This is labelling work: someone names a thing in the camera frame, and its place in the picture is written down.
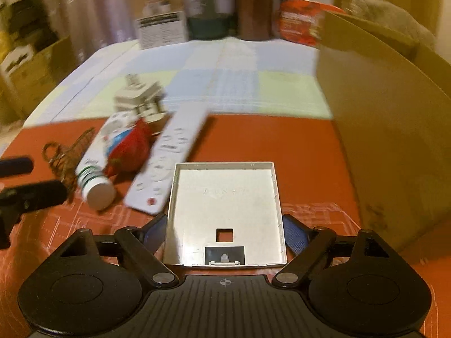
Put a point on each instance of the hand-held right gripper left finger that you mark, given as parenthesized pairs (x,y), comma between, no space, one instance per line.
(155,233)

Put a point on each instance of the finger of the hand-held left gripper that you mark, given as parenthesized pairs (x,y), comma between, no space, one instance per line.
(42,194)
(16,166)

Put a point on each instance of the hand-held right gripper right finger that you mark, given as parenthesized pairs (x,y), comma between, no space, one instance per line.
(295,236)

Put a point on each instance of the brown hair claw clip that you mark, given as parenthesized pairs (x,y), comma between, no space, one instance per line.
(61,158)

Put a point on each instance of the white bottle with green label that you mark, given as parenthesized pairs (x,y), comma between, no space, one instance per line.
(97,183)

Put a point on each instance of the white square plastic tray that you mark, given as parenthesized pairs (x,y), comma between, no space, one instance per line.
(225,204)

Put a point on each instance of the long white remote control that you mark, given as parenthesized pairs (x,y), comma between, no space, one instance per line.
(169,155)

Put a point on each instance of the red cartoon cat toy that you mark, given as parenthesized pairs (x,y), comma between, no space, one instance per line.
(130,148)

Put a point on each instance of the large cardboard box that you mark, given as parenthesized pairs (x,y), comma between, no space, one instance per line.
(380,130)

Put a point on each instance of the red printed table mat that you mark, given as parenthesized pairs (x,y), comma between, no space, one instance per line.
(282,155)

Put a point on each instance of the stack of cardboard boxes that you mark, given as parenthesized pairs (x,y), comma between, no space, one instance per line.
(38,74)

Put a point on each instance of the white cutout board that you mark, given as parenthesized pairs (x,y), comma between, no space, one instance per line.
(17,60)

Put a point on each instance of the white power adapter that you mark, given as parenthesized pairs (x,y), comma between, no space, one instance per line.
(141,95)

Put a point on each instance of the black folding rack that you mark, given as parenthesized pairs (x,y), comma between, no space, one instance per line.
(28,14)

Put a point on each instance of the checkered table cloth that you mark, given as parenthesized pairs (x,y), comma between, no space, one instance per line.
(246,77)

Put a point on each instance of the pale patterned curtain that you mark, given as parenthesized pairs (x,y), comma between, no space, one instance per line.
(98,10)

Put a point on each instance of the white product box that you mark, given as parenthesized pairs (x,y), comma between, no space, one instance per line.
(160,17)

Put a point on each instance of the red instant food container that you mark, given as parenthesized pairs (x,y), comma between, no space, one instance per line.
(303,21)

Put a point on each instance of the glass jar with dark lid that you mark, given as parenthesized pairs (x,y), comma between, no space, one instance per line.
(208,17)

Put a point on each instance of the brown cylindrical canister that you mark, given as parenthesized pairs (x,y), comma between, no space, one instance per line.
(253,7)

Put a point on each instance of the beige quilted chair cushion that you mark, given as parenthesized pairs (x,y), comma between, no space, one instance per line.
(387,17)

